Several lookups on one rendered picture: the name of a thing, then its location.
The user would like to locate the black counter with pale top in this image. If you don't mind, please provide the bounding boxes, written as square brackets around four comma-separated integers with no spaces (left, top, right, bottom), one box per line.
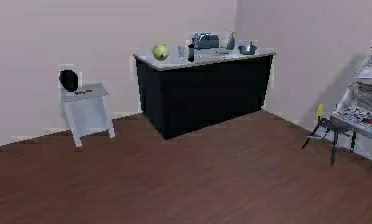
[133,48,277,141]

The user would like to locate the dark bottle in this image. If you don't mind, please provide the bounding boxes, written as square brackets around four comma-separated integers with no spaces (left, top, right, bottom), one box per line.
[187,39,196,63]

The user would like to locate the green apple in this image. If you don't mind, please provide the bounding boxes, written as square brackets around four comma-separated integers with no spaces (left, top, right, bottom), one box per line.
[151,43,170,62]

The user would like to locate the silver toaster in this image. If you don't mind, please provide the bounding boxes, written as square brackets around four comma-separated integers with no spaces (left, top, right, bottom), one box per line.
[192,32,220,50]

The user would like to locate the grey spray bottle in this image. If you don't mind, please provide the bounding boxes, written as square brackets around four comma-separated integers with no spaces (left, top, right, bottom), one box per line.
[226,30,236,51]

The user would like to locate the grey kettle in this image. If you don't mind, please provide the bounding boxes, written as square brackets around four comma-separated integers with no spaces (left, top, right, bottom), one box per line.
[238,40,258,56]

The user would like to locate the white side table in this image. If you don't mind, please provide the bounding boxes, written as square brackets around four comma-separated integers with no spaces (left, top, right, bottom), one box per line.
[59,82,116,148]

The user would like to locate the black round object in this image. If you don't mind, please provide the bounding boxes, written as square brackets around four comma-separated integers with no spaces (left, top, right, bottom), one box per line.
[59,69,80,93]

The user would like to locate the black stool with yellow handle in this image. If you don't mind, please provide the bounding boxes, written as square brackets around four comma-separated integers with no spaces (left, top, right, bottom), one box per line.
[301,103,358,167]

